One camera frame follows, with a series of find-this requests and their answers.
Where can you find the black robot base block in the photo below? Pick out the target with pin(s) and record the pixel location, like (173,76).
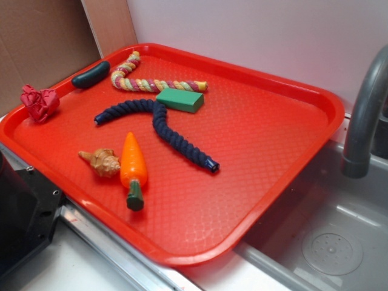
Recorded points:
(30,206)

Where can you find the red plastic tray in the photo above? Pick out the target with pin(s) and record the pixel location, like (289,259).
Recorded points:
(261,129)

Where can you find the green wooden block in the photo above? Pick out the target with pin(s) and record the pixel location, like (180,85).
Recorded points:
(181,100)

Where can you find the orange toy carrot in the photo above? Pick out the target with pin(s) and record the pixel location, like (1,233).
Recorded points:
(133,172)

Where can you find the tan toy seashell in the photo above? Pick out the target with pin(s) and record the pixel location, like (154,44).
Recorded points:
(104,162)

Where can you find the dark green toy cucumber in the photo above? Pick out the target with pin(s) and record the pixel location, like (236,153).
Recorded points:
(92,76)

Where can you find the grey toy sink basin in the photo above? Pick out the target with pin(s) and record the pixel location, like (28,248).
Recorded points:
(326,231)

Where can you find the grey toy faucet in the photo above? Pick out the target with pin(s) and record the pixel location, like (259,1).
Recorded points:
(367,132)

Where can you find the brown cardboard panel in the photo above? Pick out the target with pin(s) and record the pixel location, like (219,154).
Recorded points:
(43,42)

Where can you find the silver metal rail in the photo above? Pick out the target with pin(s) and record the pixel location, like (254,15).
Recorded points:
(85,255)

